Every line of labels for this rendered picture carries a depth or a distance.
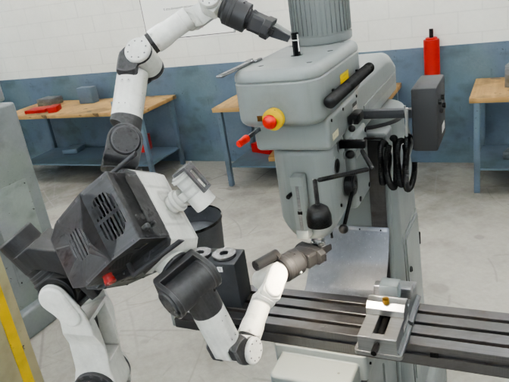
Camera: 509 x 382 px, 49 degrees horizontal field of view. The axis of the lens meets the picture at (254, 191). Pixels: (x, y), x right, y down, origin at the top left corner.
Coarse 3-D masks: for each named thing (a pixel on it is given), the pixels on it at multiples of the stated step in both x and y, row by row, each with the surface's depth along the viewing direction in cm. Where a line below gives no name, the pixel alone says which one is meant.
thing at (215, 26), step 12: (144, 0) 658; (156, 0) 652; (168, 0) 645; (180, 0) 639; (192, 0) 633; (144, 12) 664; (156, 12) 658; (168, 12) 651; (144, 24) 671; (216, 24) 633; (192, 36) 651
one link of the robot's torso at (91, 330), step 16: (48, 288) 158; (48, 304) 159; (64, 304) 159; (96, 304) 172; (112, 304) 177; (64, 320) 161; (80, 320) 161; (96, 320) 175; (112, 320) 175; (64, 336) 165; (80, 336) 164; (96, 336) 164; (112, 336) 177; (80, 352) 169; (96, 352) 169; (112, 352) 174; (80, 368) 172; (96, 368) 171; (112, 368) 172; (128, 368) 182
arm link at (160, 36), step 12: (156, 24) 165; (168, 24) 163; (180, 24) 164; (144, 36) 163; (156, 36) 163; (168, 36) 164; (180, 36) 167; (156, 48) 165; (156, 60) 164; (156, 72) 167
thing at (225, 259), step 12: (204, 252) 212; (216, 252) 211; (228, 252) 211; (240, 252) 211; (216, 264) 206; (228, 264) 204; (240, 264) 209; (228, 276) 206; (240, 276) 209; (216, 288) 210; (228, 288) 208; (240, 288) 209; (228, 300) 210; (240, 300) 209
